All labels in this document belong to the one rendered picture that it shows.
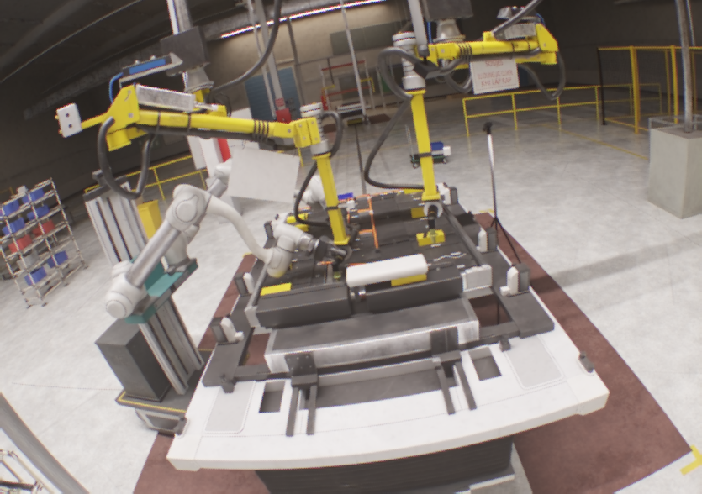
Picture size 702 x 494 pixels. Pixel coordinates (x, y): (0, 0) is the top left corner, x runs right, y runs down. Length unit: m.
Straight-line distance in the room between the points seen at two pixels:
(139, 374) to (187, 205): 1.38
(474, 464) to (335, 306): 0.90
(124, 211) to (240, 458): 1.61
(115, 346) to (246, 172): 1.50
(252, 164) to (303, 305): 0.67
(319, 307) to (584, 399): 1.14
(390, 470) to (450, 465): 0.23
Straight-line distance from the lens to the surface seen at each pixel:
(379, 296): 1.63
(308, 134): 1.79
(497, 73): 2.00
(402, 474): 1.58
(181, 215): 1.69
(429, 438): 1.37
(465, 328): 1.57
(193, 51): 1.95
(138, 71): 1.62
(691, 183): 5.30
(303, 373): 1.63
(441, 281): 1.63
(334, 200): 1.89
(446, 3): 1.89
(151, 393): 2.78
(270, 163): 1.75
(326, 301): 1.64
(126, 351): 2.58
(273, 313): 1.71
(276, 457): 1.44
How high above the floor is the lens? 1.95
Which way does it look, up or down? 22 degrees down
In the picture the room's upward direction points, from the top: 12 degrees counter-clockwise
